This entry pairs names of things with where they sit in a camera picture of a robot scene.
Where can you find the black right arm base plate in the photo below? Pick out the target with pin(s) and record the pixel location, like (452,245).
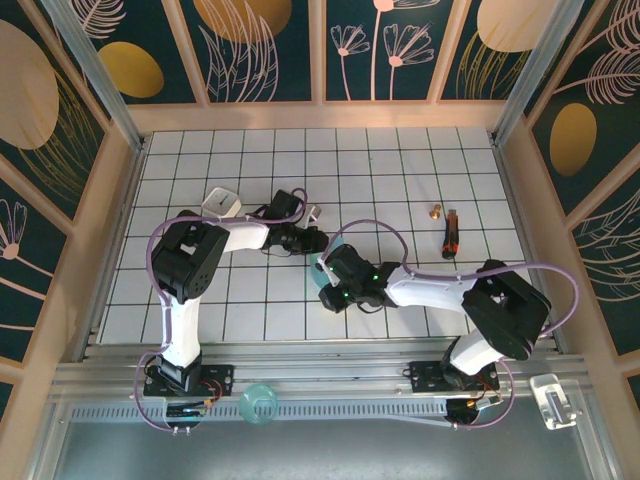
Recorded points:
(425,377)

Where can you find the light blue paper sheet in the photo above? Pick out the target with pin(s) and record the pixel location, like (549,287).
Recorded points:
(316,272)

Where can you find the clear acrylic holder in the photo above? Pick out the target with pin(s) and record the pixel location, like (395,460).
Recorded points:
(555,400)

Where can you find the small brass knob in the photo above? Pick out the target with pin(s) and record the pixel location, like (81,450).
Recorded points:
(434,212)

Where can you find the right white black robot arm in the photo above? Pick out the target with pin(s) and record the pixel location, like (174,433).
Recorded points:
(430,292)

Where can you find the aluminium frame rail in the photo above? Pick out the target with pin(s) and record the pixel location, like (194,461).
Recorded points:
(325,372)

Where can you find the aluminium corner post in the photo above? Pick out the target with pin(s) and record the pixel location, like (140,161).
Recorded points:
(545,60)
(86,60)

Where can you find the white square clock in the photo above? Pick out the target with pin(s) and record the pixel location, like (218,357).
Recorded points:
(221,202)

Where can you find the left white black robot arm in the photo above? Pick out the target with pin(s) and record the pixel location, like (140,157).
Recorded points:
(245,235)

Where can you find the aluminium table side rail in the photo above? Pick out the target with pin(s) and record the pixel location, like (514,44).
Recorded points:
(516,200)
(126,200)

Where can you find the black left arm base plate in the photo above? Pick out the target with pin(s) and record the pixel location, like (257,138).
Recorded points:
(222,380)

